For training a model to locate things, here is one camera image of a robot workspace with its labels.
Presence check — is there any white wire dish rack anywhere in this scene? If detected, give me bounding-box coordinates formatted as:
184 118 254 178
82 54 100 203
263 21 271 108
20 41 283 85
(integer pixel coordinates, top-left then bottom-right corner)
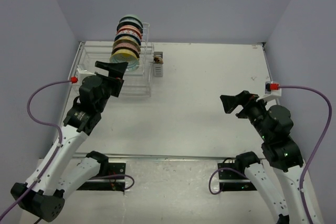
70 23 154 97

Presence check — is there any pink leaf patterned bowl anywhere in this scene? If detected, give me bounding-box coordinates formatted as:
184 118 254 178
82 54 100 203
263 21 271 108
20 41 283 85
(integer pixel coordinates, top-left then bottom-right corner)
111 47 140 59

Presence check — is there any pale green bowl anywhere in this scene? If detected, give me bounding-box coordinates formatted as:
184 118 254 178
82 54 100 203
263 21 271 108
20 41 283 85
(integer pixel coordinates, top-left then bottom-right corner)
120 14 140 22

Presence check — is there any dark teal white bowl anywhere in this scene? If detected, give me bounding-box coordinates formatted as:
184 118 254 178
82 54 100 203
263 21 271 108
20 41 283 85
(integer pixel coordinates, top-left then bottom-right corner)
114 33 141 46

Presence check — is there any salmon pink patterned bowl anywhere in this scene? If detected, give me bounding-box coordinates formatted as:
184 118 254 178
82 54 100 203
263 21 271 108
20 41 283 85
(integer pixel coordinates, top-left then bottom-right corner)
116 25 142 40

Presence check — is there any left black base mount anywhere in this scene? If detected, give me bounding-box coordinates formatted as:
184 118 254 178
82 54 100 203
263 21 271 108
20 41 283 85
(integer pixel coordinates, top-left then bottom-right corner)
78 162 126 192

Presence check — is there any yellow star patterned bowl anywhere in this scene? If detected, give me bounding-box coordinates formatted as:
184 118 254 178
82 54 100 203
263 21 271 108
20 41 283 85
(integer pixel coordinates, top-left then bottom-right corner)
112 37 141 52

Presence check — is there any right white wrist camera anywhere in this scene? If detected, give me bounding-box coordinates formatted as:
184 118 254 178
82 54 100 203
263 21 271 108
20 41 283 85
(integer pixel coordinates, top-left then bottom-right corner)
257 81 281 102

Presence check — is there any yellow teal patterned bowl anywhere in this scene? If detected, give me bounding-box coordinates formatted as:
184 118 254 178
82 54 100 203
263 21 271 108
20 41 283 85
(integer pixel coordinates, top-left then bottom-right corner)
110 53 139 71

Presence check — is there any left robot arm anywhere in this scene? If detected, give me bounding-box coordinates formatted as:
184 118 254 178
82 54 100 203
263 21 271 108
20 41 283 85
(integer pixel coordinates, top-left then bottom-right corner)
10 61 128 222

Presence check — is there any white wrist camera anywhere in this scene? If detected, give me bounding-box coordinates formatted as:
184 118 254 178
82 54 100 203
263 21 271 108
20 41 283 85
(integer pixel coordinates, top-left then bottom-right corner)
257 81 281 102
76 64 95 79

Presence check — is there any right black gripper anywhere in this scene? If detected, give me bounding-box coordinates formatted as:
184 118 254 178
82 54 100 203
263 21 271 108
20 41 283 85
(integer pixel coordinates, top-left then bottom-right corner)
220 89 270 140

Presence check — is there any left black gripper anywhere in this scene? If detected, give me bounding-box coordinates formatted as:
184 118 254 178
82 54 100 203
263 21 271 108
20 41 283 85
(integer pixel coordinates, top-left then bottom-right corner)
94 61 128 112

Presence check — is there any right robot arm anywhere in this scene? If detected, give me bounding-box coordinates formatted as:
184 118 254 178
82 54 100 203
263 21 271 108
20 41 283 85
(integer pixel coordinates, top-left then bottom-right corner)
220 89 321 223

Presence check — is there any black rimmed bowl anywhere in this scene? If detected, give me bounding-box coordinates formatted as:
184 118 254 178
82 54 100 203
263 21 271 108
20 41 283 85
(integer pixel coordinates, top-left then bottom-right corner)
117 19 143 34

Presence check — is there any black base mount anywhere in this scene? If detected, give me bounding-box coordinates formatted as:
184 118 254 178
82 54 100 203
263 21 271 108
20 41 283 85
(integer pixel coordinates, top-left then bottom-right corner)
217 158 257 192
78 162 126 192

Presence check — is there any grey cutlery holder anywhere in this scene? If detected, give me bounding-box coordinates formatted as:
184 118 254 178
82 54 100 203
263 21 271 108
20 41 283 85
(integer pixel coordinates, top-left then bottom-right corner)
153 51 163 77

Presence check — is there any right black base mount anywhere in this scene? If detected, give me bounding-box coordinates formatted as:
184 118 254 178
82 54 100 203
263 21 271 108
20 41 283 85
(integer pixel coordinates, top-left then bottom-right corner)
217 158 257 192

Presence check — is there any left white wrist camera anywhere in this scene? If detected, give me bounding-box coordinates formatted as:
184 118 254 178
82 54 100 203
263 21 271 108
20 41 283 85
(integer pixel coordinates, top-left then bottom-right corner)
76 64 95 79

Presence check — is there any brown cutlery bundle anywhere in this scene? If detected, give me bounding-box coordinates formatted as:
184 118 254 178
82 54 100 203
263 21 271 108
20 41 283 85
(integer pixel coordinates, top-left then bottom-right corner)
153 56 163 65

